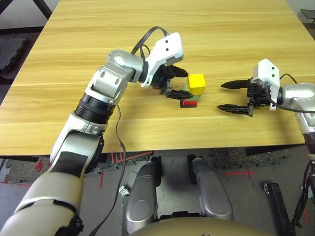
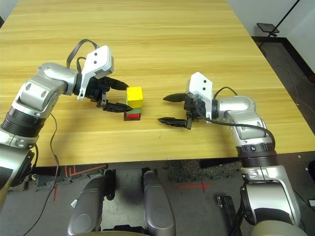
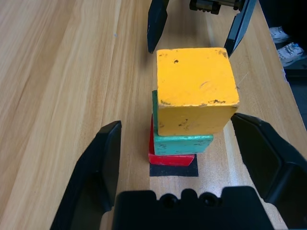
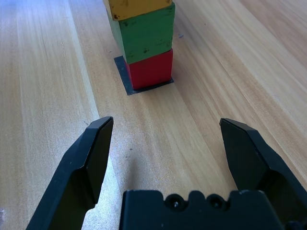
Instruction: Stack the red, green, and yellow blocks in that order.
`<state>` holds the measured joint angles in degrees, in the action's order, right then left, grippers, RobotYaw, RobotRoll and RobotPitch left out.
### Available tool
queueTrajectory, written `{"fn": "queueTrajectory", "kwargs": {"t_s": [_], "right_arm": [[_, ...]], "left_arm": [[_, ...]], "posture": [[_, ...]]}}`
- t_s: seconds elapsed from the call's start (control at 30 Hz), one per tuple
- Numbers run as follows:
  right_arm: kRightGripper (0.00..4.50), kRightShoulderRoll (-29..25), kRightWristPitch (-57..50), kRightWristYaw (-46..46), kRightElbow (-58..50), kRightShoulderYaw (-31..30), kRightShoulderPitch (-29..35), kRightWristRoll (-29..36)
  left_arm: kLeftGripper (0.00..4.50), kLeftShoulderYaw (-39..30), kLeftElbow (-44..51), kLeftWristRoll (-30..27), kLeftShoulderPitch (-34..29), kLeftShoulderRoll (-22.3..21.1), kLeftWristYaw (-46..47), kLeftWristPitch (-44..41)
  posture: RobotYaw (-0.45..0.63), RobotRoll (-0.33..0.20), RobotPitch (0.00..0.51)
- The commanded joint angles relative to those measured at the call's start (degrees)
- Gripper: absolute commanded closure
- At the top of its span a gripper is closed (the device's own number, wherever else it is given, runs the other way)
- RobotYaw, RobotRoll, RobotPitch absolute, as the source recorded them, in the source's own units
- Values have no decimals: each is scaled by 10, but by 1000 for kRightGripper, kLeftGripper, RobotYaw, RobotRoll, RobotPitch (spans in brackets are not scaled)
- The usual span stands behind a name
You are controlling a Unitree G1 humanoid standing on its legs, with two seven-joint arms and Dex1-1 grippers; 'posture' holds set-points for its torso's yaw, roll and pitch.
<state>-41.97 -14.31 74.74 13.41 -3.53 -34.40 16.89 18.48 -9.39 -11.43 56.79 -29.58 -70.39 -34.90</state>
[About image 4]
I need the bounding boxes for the green wooden block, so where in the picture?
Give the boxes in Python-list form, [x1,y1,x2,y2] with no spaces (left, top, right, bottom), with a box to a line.
[108,2,176,65]

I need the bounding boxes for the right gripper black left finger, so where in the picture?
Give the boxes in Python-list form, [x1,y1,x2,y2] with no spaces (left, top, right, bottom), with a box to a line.
[25,116,114,230]

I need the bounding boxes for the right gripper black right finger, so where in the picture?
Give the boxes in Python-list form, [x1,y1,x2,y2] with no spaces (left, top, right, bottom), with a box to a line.
[219,117,307,226]

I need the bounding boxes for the red wooden block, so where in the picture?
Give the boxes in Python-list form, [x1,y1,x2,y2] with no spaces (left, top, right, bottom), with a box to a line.
[126,49,174,91]

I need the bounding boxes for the black square tape marker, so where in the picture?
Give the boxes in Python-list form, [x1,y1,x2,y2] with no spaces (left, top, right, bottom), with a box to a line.
[114,56,175,96]

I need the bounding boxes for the yellow wooden block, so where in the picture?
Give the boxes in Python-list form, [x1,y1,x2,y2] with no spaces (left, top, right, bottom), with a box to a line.
[103,0,173,22]

